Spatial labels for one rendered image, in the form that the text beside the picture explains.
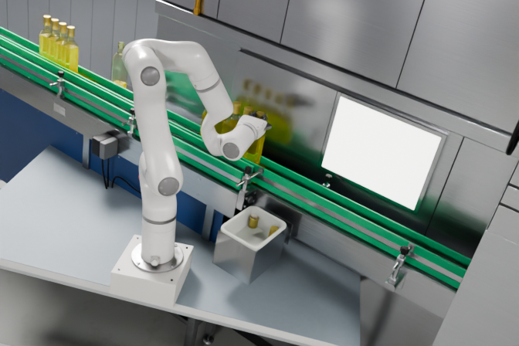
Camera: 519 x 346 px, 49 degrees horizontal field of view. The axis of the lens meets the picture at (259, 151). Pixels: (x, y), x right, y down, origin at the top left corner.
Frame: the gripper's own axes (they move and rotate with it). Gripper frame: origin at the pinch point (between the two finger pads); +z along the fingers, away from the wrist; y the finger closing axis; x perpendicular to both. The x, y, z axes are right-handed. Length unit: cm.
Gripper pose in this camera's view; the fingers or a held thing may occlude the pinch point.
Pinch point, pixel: (259, 117)
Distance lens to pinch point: 220.5
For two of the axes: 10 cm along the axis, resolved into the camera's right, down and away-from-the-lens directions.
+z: 3.0, -4.1, 8.6
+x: 1.8, -8.6, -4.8
